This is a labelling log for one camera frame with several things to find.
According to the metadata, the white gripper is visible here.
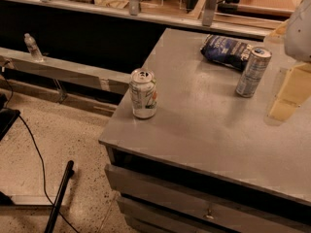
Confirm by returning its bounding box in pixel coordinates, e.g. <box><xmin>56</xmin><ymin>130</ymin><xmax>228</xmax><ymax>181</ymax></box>
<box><xmin>263</xmin><ymin>0</ymin><xmax>311</xmax><ymax>121</ymax></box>

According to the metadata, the silver blue redbull can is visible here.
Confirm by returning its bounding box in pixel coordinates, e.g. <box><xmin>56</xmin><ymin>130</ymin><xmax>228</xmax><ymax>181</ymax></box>
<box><xmin>236</xmin><ymin>47</ymin><xmax>272</xmax><ymax>98</ymax></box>

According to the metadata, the white 7up can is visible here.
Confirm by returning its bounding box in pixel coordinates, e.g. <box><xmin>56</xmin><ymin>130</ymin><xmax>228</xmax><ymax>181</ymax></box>
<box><xmin>129</xmin><ymin>68</ymin><xmax>157</xmax><ymax>119</ymax></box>

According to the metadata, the dark blue chip bag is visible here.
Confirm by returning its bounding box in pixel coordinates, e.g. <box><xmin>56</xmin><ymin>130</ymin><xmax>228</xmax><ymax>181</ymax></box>
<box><xmin>200</xmin><ymin>34</ymin><xmax>259</xmax><ymax>72</ymax></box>

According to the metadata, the grey top drawer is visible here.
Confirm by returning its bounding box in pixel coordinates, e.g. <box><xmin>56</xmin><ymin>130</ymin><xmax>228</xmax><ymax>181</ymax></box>
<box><xmin>105</xmin><ymin>164</ymin><xmax>311</xmax><ymax>233</ymax></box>

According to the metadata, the grey drawer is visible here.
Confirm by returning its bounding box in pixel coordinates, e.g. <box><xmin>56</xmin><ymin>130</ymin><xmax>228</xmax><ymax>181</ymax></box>
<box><xmin>117</xmin><ymin>196</ymin><xmax>226</xmax><ymax>233</ymax></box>
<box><xmin>105</xmin><ymin>164</ymin><xmax>311</xmax><ymax>233</ymax></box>

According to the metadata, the grey lower drawer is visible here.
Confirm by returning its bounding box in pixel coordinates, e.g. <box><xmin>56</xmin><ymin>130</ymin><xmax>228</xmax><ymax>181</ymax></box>
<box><xmin>117</xmin><ymin>196</ymin><xmax>226</xmax><ymax>233</ymax></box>

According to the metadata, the clear plastic water bottle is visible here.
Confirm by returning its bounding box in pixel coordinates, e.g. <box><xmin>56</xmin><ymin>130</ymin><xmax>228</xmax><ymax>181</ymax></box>
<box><xmin>24</xmin><ymin>33</ymin><xmax>44</xmax><ymax>62</ymax></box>

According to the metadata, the black pole leg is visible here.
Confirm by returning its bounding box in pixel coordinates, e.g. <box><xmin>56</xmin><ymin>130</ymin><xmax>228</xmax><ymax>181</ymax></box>
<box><xmin>45</xmin><ymin>160</ymin><xmax>74</xmax><ymax>233</ymax></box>

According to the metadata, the black object at left edge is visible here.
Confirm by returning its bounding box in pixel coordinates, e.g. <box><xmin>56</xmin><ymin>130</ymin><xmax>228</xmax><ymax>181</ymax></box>
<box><xmin>0</xmin><ymin>93</ymin><xmax>20</xmax><ymax>141</ymax></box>

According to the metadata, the grey metal ledge rail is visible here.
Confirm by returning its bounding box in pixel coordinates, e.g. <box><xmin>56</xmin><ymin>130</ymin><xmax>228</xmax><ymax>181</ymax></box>
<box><xmin>0</xmin><ymin>48</ymin><xmax>130</xmax><ymax>95</ymax></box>

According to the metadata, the black cable on floor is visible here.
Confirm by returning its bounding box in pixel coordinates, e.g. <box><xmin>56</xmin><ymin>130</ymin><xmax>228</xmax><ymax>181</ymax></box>
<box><xmin>0</xmin><ymin>60</ymin><xmax>81</xmax><ymax>233</ymax></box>

